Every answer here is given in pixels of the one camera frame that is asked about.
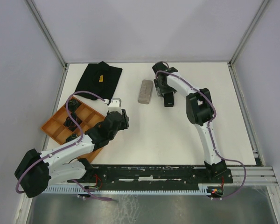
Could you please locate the grey glasses case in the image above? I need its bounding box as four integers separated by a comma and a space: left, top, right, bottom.
138, 79, 153, 105

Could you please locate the black rectangular case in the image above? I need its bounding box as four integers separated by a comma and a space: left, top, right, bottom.
163, 92, 175, 107

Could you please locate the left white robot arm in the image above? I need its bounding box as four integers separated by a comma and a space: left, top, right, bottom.
14, 109, 129, 198

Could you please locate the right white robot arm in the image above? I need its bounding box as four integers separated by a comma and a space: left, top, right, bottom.
152, 62, 227, 182

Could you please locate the orange divided tray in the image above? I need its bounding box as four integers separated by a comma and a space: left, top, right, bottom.
41, 97, 105, 147

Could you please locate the black coiled item in tray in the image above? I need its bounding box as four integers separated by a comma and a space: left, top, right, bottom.
64, 133, 78, 143

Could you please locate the black item in tray middle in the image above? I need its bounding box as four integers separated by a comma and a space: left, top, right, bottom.
63, 112, 82, 131

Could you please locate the black item in tray rear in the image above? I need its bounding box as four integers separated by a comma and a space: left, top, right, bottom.
68, 99, 81, 112

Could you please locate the black folded cloth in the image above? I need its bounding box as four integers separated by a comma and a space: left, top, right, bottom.
75, 61, 122, 100

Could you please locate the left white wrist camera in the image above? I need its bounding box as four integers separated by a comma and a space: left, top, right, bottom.
104, 98, 122, 114

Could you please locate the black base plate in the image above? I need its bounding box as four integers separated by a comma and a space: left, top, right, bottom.
78, 164, 233, 189

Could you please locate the left aluminium frame post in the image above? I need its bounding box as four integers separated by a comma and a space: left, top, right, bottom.
24, 0, 67, 67

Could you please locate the aluminium frame post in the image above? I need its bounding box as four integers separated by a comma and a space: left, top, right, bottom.
228, 0, 272, 66
24, 0, 67, 67

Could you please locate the white slotted cable duct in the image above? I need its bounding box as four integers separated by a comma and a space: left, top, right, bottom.
45, 183, 222, 194

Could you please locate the right aluminium frame post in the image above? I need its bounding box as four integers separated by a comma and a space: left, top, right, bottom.
228, 0, 272, 66

